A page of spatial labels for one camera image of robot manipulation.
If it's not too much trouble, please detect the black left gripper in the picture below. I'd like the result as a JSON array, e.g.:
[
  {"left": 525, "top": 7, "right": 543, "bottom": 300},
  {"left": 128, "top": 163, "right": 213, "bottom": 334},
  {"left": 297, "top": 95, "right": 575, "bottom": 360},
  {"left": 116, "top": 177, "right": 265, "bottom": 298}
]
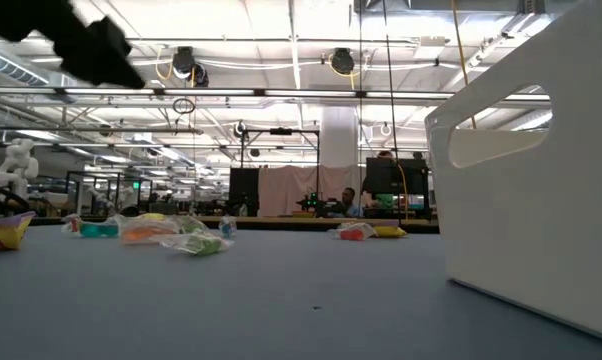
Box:
[{"left": 0, "top": 0, "right": 147, "bottom": 91}]

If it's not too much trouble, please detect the red Jolly Rancher candy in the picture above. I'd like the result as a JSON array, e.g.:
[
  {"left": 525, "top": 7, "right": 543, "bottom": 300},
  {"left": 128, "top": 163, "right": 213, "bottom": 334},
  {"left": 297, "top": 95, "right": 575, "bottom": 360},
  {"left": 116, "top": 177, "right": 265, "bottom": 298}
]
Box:
[
  {"left": 118, "top": 217, "right": 181, "bottom": 246},
  {"left": 330, "top": 222, "right": 380, "bottom": 242}
]

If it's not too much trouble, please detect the blue Jolly Rancher candy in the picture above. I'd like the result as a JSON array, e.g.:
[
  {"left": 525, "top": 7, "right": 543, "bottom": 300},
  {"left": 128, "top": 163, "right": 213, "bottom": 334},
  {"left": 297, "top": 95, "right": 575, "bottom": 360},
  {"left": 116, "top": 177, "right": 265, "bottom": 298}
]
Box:
[
  {"left": 217, "top": 215, "right": 238, "bottom": 240},
  {"left": 60, "top": 213, "right": 121, "bottom": 239}
]

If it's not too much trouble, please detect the green Jolly Rancher candy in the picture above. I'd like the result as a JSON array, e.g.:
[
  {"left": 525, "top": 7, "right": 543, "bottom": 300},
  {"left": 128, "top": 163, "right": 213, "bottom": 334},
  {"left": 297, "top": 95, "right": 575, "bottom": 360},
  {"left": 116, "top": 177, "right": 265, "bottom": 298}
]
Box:
[
  {"left": 173, "top": 214, "right": 210, "bottom": 235},
  {"left": 149, "top": 230, "right": 235, "bottom": 257}
]

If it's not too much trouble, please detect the black monitor back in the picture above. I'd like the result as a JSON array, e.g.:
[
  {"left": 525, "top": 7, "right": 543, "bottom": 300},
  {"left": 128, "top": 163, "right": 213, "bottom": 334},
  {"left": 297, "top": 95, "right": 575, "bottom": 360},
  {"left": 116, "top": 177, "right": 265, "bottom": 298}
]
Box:
[
  {"left": 364, "top": 157, "right": 430, "bottom": 197},
  {"left": 229, "top": 167, "right": 261, "bottom": 217}
]

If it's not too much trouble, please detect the pink curtain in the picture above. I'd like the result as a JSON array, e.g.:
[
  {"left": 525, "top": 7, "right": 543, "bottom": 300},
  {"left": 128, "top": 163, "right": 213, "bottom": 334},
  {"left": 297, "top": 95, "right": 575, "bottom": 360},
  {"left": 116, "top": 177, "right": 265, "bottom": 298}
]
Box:
[{"left": 258, "top": 164, "right": 367, "bottom": 217}]

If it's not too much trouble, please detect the black robot with green lights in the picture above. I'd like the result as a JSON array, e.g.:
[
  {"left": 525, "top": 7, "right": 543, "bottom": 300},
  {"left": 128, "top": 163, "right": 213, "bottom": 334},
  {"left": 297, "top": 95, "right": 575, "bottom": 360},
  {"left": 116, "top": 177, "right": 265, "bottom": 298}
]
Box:
[{"left": 295, "top": 192, "right": 347, "bottom": 219}]

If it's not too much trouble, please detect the white plastic bin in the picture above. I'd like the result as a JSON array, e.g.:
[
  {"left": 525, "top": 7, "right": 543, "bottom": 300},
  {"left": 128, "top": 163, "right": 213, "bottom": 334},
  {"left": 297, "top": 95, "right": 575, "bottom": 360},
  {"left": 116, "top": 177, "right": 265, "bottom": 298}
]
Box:
[{"left": 423, "top": 0, "right": 602, "bottom": 347}]

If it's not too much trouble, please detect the black ceiling cable reel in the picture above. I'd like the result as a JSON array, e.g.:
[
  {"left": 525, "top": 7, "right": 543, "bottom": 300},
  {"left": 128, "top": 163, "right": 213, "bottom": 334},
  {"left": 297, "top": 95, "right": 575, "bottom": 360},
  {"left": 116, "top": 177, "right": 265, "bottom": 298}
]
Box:
[
  {"left": 329, "top": 47, "right": 356, "bottom": 76},
  {"left": 171, "top": 45, "right": 197, "bottom": 80}
]

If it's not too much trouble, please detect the black camera gantry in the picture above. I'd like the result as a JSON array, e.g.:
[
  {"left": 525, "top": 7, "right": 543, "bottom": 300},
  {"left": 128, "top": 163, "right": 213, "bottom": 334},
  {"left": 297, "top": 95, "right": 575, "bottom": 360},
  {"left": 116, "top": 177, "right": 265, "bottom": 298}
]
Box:
[{"left": 238, "top": 127, "right": 322, "bottom": 211}]

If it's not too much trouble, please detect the black aluminium table frame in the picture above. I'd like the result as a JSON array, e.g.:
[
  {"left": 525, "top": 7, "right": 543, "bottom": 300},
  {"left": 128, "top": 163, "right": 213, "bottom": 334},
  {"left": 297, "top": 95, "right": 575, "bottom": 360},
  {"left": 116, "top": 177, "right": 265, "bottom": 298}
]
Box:
[{"left": 28, "top": 214, "right": 440, "bottom": 235}]

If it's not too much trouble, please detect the yellow power cable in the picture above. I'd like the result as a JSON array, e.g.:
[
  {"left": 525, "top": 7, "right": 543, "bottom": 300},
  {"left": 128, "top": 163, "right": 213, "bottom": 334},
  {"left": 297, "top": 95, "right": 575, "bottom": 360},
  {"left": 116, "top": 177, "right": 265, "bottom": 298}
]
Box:
[{"left": 449, "top": 0, "right": 478, "bottom": 130}]

